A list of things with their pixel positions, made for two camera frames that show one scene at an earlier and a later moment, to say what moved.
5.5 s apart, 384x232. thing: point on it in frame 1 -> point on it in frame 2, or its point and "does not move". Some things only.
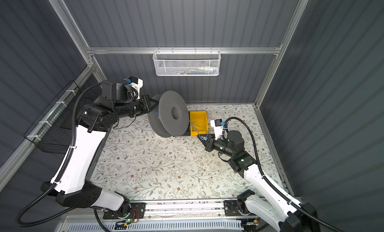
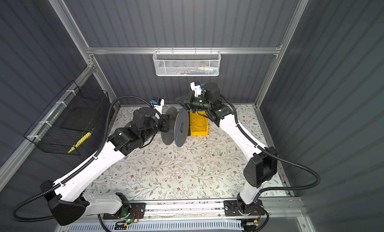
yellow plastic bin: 199,120 does not move
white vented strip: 155,226 does not move
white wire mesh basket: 184,63 does not move
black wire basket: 52,133 does not move
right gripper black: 210,143 -> 190,97
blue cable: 192,124 -> 180,126
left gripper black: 146,107 -> 164,121
